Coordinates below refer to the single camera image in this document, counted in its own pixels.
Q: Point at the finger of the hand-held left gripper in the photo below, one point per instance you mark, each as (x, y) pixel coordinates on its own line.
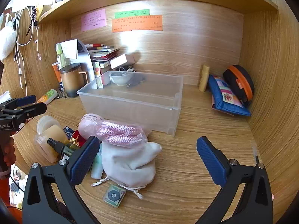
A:
(35, 110)
(25, 100)

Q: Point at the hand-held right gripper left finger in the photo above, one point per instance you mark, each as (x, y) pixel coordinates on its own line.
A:
(84, 161)

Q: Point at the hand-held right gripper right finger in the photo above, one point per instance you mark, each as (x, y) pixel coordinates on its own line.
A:
(210, 161)

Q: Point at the white round container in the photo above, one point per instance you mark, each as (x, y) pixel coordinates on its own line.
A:
(46, 122)

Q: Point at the dark green spray bottle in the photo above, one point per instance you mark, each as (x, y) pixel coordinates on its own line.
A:
(69, 149)

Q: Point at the red pouch with gold charm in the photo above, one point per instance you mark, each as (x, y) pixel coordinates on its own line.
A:
(78, 137)

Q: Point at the cream clear jar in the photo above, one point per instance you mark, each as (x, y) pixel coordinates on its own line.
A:
(53, 130)

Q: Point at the pink round fan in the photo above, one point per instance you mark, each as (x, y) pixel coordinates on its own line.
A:
(87, 126)

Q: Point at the clear plastic storage box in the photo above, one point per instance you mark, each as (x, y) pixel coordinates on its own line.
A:
(130, 107)

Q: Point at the wooden desktop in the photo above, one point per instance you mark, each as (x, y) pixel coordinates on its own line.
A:
(186, 168)

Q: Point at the person's left hand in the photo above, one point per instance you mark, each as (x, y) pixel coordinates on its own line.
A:
(8, 152)

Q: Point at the mint green tube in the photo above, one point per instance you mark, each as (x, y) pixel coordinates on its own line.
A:
(97, 168)

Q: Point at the white carton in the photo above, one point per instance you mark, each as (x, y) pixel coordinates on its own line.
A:
(5, 95)

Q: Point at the small metal tools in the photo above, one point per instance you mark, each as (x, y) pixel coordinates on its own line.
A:
(62, 93)

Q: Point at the small blue packet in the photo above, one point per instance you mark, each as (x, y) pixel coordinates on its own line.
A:
(67, 131)

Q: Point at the green flower square tile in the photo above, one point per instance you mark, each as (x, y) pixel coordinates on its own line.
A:
(114, 195)

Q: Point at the brown mug with lid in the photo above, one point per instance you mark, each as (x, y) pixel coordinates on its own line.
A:
(71, 81)

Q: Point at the light green bottle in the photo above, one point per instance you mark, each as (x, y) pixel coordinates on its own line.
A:
(61, 58)

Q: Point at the white fluffy item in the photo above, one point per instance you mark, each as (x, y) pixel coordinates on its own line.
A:
(7, 39)

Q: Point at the blue pencil case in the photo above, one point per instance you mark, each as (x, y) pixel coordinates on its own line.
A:
(219, 98)

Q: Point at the white paper sheet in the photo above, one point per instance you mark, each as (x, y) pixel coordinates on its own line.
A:
(70, 49)

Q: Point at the white metal bookend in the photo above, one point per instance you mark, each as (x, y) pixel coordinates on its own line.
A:
(85, 58)

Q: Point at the fruit print carton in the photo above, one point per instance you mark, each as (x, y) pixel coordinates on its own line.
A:
(97, 69)

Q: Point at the beige sponge block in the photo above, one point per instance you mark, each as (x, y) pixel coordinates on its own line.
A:
(204, 78)

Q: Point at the stack of books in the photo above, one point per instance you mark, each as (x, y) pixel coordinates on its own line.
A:
(102, 54)

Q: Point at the white ceramic bowl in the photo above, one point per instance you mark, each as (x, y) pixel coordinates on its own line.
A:
(120, 80)

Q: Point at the black orange zip case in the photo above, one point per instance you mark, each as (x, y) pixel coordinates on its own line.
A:
(243, 77)

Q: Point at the dark grey small item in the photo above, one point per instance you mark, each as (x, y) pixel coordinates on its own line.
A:
(135, 81)

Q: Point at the small white cardboard box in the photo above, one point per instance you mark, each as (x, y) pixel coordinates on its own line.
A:
(121, 61)

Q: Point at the black binder clips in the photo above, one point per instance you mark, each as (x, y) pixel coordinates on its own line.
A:
(127, 69)

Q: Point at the pink paper note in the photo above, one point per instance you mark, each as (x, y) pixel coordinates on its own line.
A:
(93, 19)

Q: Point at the orange paper note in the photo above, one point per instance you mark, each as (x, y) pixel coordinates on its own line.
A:
(137, 24)

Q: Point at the green paper note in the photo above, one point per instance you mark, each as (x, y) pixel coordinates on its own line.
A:
(132, 14)

